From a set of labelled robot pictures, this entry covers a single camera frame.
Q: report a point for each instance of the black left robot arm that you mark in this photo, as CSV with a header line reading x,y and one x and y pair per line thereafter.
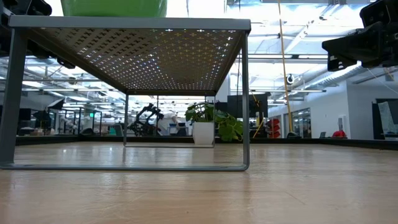
x,y
28,7

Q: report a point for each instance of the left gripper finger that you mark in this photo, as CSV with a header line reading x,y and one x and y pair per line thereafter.
x,y
63,61

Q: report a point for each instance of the round black white camera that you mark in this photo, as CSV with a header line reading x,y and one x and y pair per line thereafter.
x,y
289,79

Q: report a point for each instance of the red object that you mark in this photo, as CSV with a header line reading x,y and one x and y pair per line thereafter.
x,y
339,134

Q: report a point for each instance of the person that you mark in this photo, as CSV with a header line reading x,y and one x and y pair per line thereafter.
x,y
169,118

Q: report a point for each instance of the black background robot arm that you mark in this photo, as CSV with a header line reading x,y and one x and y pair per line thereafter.
x,y
143,127

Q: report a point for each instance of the grey perforated metal shelf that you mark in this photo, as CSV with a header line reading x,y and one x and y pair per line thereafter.
x,y
124,23

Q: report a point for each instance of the black aluminium table frame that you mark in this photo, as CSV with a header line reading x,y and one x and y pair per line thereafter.
x,y
93,140

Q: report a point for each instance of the black monitor panel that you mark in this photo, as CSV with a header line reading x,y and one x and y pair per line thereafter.
x,y
233,105

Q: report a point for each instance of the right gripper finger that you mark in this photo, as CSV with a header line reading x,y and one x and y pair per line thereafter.
x,y
342,49

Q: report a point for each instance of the black wall board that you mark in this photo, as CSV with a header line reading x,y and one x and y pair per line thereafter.
x,y
376,124

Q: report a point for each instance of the black studio softbox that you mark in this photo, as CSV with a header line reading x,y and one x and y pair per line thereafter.
x,y
56,104

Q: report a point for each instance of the green mini bowl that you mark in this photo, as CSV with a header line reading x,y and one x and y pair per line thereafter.
x,y
115,8

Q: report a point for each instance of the green plant in white pot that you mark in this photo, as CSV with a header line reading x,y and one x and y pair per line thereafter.
x,y
202,132

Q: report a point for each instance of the red storage bins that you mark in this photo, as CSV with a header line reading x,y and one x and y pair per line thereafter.
x,y
275,124

